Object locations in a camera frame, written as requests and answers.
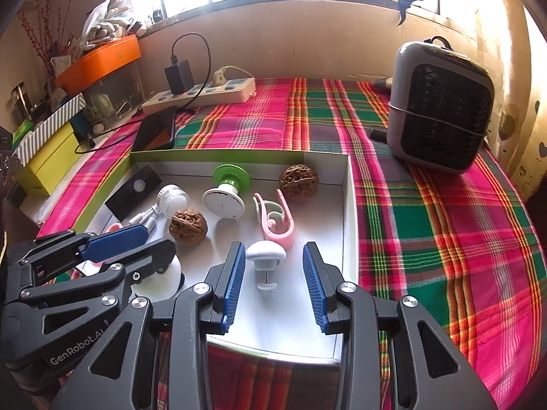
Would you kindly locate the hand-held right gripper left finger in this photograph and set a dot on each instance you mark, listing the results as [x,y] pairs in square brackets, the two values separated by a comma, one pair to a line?
[234,286]

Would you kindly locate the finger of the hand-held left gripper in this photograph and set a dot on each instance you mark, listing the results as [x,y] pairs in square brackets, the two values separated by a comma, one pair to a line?
[115,241]
[149,256]

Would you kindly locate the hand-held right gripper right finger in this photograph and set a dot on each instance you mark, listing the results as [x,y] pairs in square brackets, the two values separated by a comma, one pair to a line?
[314,286]

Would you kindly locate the white shallow box tray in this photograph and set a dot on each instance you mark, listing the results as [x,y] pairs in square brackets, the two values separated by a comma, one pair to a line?
[290,307]

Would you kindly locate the white mushroom knob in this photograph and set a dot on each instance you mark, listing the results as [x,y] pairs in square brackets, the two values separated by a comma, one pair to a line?
[265,254]

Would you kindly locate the brown walnut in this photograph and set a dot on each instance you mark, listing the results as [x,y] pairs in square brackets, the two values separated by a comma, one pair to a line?
[299,181]
[188,226]

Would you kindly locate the black bike light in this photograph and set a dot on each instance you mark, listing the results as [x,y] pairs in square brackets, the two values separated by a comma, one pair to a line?
[132,192]

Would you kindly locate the white ribbed round cap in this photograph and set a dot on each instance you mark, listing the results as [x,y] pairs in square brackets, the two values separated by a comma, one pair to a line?
[171,198]

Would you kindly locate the green white suction holder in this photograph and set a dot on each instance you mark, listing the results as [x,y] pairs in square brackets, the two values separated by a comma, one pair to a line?
[222,203]

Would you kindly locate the yellow box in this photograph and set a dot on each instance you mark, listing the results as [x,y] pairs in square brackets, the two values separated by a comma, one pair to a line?
[47,162]

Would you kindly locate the black phone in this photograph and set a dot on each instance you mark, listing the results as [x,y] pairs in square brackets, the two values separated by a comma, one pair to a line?
[154,132]

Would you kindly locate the pink green plaid blanket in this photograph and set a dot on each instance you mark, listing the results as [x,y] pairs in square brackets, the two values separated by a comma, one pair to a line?
[427,243]

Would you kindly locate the grey white striped box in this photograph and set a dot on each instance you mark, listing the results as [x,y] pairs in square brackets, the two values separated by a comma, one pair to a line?
[60,115]

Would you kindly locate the green tissue packet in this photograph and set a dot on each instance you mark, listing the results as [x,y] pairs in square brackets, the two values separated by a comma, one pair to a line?
[23,130]

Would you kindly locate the clear glass tank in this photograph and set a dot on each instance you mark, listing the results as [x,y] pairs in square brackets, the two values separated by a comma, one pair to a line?
[115,94]

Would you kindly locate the metal flask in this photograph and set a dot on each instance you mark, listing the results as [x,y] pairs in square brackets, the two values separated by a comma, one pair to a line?
[19,98]

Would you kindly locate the black charger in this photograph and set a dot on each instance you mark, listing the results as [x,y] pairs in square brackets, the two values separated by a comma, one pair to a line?
[179,77]

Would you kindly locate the orange box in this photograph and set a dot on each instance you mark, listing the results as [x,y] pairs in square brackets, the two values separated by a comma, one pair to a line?
[102,64]

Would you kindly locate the white power strip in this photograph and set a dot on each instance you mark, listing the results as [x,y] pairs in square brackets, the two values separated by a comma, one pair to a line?
[230,89]

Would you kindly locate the white plug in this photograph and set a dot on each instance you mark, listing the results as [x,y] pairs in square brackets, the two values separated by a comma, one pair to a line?
[219,77]

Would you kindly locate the grey black fan heater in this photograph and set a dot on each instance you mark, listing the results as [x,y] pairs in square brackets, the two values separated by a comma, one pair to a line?
[427,106]

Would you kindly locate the pile of white packets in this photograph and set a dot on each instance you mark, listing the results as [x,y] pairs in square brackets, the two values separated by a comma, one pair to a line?
[107,21]

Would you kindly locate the red dried branches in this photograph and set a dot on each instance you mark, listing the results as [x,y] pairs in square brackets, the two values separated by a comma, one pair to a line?
[42,30]

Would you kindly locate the small dark jar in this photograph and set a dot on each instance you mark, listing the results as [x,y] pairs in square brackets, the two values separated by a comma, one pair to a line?
[158,15]

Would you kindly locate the cream heart print curtain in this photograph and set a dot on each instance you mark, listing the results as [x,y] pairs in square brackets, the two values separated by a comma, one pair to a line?
[513,72]

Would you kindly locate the black window hook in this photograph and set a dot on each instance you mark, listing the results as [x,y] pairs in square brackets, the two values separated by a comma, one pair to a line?
[408,0]

